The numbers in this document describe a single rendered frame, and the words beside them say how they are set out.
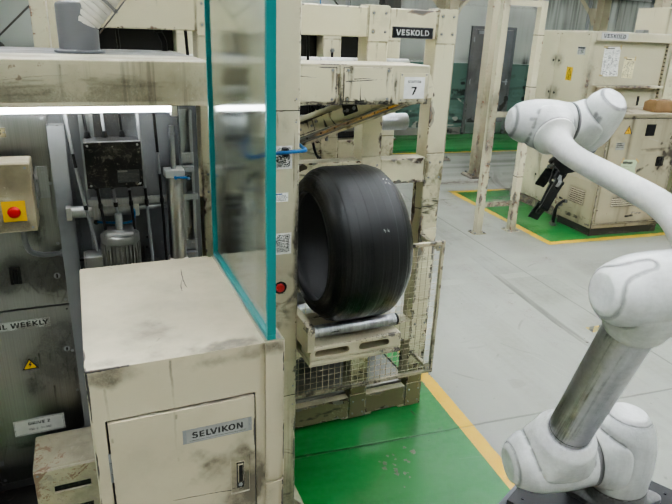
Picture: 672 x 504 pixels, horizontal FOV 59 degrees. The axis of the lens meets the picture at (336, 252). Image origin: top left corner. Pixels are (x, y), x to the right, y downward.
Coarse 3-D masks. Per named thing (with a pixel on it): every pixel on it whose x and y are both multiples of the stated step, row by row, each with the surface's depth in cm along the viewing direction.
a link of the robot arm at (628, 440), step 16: (608, 416) 150; (624, 416) 148; (640, 416) 149; (608, 432) 148; (624, 432) 146; (640, 432) 146; (608, 448) 146; (624, 448) 146; (640, 448) 145; (656, 448) 148; (608, 464) 146; (624, 464) 146; (640, 464) 147; (608, 480) 147; (624, 480) 148; (640, 480) 149; (624, 496) 151; (640, 496) 152
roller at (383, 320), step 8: (352, 320) 213; (360, 320) 214; (368, 320) 215; (376, 320) 216; (384, 320) 217; (392, 320) 218; (320, 328) 208; (328, 328) 209; (336, 328) 210; (344, 328) 211; (352, 328) 212; (360, 328) 214; (368, 328) 215; (320, 336) 208
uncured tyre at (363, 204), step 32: (320, 192) 198; (352, 192) 194; (384, 192) 198; (320, 224) 241; (352, 224) 190; (384, 224) 193; (320, 256) 242; (352, 256) 190; (384, 256) 193; (320, 288) 235; (352, 288) 194; (384, 288) 198
